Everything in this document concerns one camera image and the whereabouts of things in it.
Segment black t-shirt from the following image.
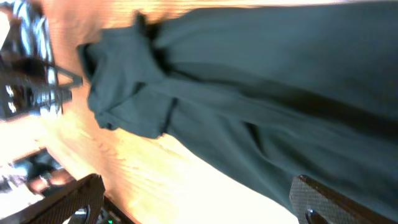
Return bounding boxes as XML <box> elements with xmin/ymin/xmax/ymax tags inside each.
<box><xmin>78</xmin><ymin>1</ymin><xmax>397</xmax><ymax>220</ymax></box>

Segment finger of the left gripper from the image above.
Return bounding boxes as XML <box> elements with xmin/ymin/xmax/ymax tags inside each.
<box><xmin>51</xmin><ymin>64</ymin><xmax>83</xmax><ymax>89</ymax></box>

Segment light blue folded jeans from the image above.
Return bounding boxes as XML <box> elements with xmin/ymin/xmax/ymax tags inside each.
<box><xmin>9</xmin><ymin>0</ymin><xmax>60</xmax><ymax>116</ymax></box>

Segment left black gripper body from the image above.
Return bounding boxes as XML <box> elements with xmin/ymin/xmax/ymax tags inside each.
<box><xmin>1</xmin><ymin>57</ymin><xmax>73</xmax><ymax>120</ymax></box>

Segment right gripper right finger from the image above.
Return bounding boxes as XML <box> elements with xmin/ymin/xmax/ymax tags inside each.
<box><xmin>289</xmin><ymin>175</ymin><xmax>395</xmax><ymax>224</ymax></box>

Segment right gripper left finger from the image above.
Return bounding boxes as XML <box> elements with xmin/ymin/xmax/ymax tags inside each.
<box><xmin>1</xmin><ymin>174</ymin><xmax>105</xmax><ymax>224</ymax></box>

